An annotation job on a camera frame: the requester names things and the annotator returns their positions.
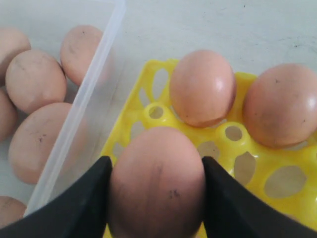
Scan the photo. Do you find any brown egg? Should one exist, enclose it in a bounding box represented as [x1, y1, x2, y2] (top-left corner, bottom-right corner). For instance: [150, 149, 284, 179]
[5, 50, 67, 114]
[0, 26, 31, 86]
[8, 103, 72, 184]
[0, 196, 26, 228]
[169, 50, 236, 127]
[108, 126, 206, 238]
[242, 63, 317, 148]
[60, 25, 103, 86]

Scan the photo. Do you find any yellow plastic egg tray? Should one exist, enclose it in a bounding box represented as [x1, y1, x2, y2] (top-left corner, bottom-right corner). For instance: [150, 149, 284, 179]
[102, 59, 317, 238]

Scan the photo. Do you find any clear plastic box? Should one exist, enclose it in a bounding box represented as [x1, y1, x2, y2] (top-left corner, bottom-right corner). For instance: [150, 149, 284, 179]
[24, 0, 126, 217]

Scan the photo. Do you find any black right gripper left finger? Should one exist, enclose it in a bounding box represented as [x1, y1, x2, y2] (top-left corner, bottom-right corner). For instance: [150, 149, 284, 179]
[0, 156, 112, 238]

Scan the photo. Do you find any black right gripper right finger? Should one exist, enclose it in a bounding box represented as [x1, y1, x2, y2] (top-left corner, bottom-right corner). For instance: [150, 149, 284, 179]
[202, 156, 317, 238]

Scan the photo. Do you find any brown egg second row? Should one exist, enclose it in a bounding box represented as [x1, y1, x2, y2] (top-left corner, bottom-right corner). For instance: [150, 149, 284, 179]
[0, 89, 18, 142]

